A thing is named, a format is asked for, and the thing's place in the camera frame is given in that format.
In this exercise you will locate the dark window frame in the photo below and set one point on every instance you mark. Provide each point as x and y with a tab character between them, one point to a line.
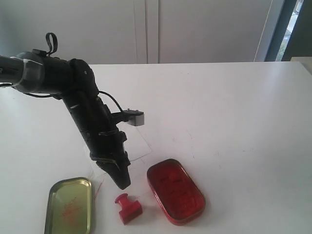
292	36

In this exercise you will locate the red ink pad tin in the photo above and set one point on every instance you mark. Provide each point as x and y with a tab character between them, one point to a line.
178	196

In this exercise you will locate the red stamp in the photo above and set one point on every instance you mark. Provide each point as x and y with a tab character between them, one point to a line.
129	209

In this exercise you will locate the white zip tie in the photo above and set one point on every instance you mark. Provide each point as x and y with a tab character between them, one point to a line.
33	71

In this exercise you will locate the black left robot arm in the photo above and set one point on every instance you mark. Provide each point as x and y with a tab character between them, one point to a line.
74	83

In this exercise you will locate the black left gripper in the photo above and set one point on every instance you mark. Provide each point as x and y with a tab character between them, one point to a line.
101	135

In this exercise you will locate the white cabinet doors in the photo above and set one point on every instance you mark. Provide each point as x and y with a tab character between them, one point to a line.
142	31

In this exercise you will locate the white paper sheet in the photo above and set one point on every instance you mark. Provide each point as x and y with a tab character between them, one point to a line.
135	145

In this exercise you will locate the gold tin lid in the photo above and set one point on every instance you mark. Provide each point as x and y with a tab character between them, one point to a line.
69	207

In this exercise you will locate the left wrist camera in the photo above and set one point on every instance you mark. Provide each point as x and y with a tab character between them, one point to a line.
131	117

